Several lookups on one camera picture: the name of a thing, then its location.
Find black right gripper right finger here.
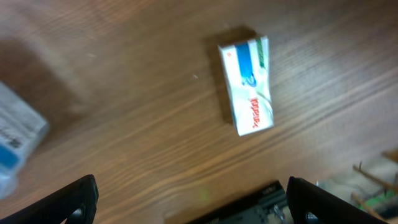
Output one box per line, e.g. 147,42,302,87
286,176,383,224

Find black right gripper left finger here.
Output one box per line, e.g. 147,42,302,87
1,174,99,224

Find white blue medicine box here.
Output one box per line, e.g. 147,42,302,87
1,83,49,199

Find white red ointment box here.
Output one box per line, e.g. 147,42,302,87
218,35,274,136

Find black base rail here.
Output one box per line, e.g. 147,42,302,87
188,180,294,224

